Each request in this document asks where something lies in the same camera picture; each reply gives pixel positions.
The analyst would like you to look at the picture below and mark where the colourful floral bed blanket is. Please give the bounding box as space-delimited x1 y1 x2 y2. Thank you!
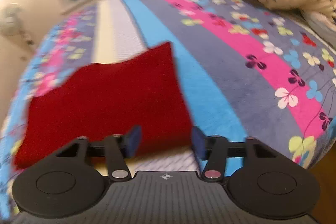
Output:
1 0 335 223

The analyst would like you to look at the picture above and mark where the red knit cardigan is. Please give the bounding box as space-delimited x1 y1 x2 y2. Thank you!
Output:
14 43 192 169

